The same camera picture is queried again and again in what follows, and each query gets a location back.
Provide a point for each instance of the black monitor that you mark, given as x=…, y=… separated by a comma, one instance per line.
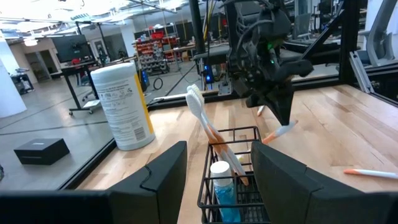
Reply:
x=71, y=48

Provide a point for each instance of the black box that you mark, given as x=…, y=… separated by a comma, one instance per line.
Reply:
x=40, y=152

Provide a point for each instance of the black rolling desk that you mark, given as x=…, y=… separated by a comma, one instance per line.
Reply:
x=72, y=90

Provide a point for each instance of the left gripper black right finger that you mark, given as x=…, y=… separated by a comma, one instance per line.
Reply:
x=280, y=186

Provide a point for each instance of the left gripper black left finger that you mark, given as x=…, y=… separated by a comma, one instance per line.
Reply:
x=155, y=193

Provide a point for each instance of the white wipes canister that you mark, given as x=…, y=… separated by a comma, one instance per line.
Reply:
x=121, y=105

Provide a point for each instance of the shelf with red bins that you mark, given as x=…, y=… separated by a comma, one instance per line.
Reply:
x=152, y=49

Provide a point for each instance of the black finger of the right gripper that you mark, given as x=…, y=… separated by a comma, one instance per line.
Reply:
x=276, y=107
x=287, y=105

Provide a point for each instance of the blue mouthwash bottle white cap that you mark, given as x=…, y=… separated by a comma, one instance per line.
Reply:
x=225, y=196

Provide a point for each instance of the black cart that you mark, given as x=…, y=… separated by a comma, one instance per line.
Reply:
x=23, y=84

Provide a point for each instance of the black computer tower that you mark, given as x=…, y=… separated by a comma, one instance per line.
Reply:
x=207, y=77

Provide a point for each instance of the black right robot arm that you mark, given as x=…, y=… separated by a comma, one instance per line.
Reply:
x=275, y=26

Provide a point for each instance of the red cloth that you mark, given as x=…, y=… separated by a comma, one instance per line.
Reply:
x=76, y=61

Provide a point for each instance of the silver aluminium bracket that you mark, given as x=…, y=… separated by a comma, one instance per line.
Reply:
x=360, y=71

